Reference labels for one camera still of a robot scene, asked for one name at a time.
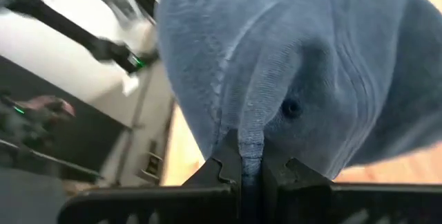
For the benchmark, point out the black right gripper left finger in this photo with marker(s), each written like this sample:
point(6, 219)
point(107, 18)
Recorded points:
point(172, 203)

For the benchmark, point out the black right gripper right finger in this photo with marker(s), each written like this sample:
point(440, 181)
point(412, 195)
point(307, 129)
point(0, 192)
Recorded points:
point(345, 203)

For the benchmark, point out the blue denim cap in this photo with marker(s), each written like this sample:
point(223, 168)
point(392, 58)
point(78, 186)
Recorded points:
point(276, 61)

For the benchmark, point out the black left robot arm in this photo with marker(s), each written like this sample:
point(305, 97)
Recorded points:
point(69, 34)

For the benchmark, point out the black floor mat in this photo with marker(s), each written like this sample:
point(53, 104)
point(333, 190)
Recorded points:
point(86, 130)

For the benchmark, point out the person's hand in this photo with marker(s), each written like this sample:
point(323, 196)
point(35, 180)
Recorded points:
point(52, 103)

